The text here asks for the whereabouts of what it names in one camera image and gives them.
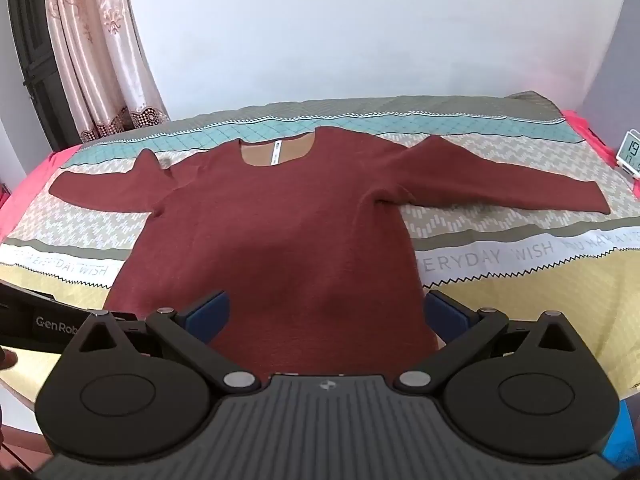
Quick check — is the white digital clock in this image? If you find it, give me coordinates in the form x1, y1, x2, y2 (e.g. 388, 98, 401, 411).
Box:
616, 130, 640, 181

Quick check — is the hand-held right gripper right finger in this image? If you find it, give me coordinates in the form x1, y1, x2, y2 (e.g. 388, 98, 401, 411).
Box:
392, 288, 592, 393

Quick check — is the patterned striped blanket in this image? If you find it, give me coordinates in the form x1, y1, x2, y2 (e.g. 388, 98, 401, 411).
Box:
0, 91, 640, 441

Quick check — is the dark window frame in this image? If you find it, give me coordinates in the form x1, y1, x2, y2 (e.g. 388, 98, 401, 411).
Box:
4, 0, 72, 154

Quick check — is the blue object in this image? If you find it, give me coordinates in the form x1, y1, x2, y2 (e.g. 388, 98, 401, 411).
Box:
601, 399, 640, 472

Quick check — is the pink embroidered curtain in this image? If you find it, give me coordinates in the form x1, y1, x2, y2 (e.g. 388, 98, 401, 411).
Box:
42, 0, 171, 144

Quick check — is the dark red sweater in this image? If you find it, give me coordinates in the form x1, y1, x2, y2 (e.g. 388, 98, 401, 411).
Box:
49, 126, 611, 376

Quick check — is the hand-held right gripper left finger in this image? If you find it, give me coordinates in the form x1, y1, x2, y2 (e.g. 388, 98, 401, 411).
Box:
65, 290, 262, 393

